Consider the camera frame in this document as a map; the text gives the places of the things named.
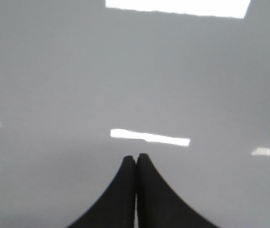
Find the white whiteboard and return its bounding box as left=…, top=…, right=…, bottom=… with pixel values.
left=0, top=0, right=270, bottom=228

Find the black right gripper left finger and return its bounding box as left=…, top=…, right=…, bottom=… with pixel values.
left=69, top=155, right=136, bottom=228

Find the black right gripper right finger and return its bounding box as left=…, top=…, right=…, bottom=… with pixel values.
left=136, top=153, right=216, bottom=228

